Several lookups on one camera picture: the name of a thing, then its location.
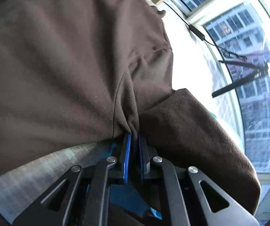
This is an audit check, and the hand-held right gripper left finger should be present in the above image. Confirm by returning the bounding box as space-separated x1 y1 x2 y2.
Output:
12 133 132 226

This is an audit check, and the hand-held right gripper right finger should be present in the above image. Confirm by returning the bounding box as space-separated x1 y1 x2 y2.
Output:
138 135 260 226

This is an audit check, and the person in black jacket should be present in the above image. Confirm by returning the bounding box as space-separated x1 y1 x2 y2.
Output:
163 0 270 224

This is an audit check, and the black cable with inline switch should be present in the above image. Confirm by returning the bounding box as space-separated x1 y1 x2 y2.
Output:
170 3 241 59

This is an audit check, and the black tripod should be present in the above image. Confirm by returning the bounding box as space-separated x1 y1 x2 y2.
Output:
211 54 269 98

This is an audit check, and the brown garment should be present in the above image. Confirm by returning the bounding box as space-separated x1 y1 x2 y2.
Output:
0 0 261 226

